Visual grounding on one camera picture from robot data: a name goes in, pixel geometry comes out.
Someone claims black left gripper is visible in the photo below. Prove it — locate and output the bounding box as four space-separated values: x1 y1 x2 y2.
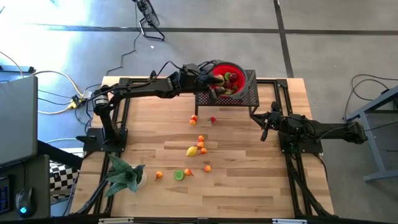
178 60 225 101

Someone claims black floor fan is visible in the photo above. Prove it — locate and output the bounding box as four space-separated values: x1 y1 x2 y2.
132 0 166 42

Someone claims dark desk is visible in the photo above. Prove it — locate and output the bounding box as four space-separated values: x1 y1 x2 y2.
0 154 52 220

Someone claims yellow floor cable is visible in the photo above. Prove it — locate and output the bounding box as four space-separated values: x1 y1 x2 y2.
30 70 84 115

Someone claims blue-grey table frame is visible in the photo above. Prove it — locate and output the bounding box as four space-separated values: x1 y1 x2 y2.
343 85 398 183

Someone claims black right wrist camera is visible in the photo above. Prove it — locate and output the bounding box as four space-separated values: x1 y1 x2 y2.
269 110 283 124

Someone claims black floor cable loop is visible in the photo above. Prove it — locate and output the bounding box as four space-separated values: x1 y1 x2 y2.
346 73 398 125

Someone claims grey monitor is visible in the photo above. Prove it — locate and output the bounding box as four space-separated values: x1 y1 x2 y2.
0 75 39 167

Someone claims black perforated metal shelf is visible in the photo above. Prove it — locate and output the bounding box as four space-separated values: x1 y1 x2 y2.
195 68 260 116

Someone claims black kitchen knife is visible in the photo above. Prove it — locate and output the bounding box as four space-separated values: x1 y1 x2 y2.
247 70 256 94

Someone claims black keyboard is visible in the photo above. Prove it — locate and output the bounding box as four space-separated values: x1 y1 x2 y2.
0 176 14 215

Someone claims red collapsible colander bowl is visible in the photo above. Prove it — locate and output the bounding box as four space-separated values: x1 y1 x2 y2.
203 58 250 100

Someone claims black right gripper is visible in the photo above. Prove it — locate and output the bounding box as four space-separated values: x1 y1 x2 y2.
250 101 285 143

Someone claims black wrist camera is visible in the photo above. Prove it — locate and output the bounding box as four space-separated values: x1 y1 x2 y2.
269 110 283 124
182 63 200 75

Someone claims white power strip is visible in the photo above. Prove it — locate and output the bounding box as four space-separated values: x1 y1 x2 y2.
70 90 93 110

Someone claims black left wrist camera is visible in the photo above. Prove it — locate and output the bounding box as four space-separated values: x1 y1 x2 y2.
182 63 200 75

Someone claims green plant in white pot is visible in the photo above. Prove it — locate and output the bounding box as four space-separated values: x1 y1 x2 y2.
104 154 148 197

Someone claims black aluminium table frame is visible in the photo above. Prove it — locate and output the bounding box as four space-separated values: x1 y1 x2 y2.
70 77 335 218

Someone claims white label strip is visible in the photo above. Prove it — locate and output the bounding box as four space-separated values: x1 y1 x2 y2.
272 218 308 224
98 217 134 224

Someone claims black white checkerboard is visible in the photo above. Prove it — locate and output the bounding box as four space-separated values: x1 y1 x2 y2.
49 161 81 200

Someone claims black fan cable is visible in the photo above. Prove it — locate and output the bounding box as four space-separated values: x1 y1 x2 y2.
105 29 141 77

